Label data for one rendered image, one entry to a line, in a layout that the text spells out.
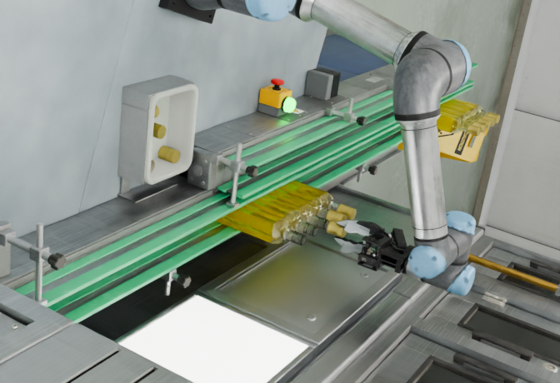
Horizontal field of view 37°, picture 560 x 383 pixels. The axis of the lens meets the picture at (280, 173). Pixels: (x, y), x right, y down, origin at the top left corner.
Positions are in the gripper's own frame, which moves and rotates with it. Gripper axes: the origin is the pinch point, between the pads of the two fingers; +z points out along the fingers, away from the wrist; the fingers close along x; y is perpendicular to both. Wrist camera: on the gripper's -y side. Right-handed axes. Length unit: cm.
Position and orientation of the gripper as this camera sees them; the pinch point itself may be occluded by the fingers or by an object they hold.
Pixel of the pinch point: (342, 231)
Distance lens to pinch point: 213.6
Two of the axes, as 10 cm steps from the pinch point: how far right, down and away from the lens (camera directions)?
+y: -5.2, 2.5, -8.2
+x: -1.3, 9.2, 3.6
